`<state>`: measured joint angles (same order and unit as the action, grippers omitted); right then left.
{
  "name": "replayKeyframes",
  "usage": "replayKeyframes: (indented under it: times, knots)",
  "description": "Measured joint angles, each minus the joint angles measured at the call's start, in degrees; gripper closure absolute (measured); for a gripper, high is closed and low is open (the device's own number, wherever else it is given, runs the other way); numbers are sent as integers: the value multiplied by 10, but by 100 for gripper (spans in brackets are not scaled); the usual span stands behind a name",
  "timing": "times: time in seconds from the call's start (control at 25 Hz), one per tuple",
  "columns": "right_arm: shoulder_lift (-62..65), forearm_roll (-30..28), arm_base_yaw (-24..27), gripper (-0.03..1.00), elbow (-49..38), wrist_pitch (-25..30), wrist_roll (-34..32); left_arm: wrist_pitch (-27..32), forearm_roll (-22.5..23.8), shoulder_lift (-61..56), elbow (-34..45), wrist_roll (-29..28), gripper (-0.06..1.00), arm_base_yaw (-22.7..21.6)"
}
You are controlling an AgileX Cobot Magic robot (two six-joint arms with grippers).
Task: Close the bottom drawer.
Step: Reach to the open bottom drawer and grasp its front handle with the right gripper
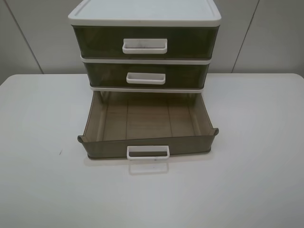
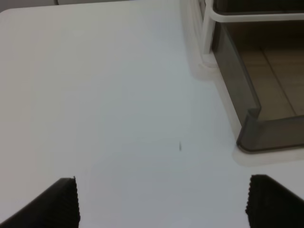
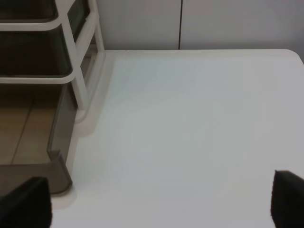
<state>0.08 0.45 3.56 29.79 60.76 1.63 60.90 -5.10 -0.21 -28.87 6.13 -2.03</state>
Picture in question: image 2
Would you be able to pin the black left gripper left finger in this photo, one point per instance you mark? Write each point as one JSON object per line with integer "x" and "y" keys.
{"x": 56, "y": 207}

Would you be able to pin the white drawer cabinet frame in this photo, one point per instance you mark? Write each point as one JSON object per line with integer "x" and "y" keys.
{"x": 204, "y": 38}

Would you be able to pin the smoky bottom drawer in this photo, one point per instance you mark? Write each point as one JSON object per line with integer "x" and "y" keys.
{"x": 259, "y": 48}

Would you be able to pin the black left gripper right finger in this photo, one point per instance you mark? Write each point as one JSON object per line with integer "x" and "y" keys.
{"x": 271, "y": 205}

